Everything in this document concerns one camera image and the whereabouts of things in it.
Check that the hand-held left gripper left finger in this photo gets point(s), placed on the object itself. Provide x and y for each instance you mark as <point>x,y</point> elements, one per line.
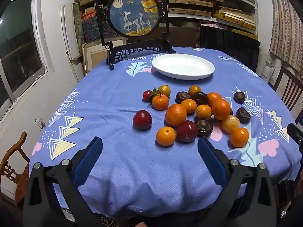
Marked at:
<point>90,160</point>

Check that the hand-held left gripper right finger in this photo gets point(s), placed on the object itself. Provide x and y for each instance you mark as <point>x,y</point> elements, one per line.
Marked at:
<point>210,160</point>

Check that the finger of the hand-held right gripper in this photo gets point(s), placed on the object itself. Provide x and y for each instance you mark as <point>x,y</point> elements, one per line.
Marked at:
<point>294,132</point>

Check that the dark water chestnut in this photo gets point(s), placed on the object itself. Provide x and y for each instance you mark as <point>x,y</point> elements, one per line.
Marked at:
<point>204,127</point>
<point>239,97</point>
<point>182,97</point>
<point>243,115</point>
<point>200,98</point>

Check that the orange tangerine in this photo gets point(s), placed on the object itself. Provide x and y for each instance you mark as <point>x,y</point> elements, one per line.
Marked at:
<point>194,89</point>
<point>188,106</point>
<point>239,137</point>
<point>203,111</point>
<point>166,136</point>
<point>214,98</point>

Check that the yellow plum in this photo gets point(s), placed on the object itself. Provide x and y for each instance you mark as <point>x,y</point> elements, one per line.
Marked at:
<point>230,124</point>
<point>164,90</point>

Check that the large orange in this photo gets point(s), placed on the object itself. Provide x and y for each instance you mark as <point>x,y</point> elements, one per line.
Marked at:
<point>221,109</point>
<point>175,114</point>

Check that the leafy tangerine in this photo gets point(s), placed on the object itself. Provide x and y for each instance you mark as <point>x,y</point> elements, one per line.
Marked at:
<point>160,102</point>

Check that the small red plum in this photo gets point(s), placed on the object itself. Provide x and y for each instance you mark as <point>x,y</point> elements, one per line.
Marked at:
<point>147,95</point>

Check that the white oval plate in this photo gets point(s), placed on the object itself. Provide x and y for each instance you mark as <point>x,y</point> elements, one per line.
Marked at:
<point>183,66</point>

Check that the blue printed tablecloth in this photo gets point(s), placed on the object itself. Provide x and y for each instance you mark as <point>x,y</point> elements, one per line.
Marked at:
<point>123,170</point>

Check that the slatted wooden chair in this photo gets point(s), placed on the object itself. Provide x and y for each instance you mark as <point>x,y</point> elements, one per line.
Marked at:
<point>290,87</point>

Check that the white thermos jug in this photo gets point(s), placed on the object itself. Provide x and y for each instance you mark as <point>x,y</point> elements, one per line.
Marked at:
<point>267,72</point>

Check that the carved wooden chair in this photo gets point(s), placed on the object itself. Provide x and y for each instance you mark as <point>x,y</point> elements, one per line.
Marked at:
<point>13,167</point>

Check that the patterned curtain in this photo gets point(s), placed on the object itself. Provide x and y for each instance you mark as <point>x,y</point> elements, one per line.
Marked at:
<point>287,26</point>

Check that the black flat panel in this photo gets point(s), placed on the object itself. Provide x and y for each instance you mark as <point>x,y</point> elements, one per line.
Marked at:
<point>229,45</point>

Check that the window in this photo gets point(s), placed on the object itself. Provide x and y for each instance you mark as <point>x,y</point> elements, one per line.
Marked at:
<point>19,45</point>

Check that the round deer picture table screen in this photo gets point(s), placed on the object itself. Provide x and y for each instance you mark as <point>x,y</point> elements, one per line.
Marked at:
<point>133,14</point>

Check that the shelf of flat boxes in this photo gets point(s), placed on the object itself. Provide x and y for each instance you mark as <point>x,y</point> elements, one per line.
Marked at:
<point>208,4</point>

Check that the wall socket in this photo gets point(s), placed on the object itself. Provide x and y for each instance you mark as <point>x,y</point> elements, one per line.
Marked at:
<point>40,122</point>

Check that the framed boards against wall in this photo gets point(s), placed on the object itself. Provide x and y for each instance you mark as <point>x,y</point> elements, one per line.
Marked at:
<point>75,35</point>

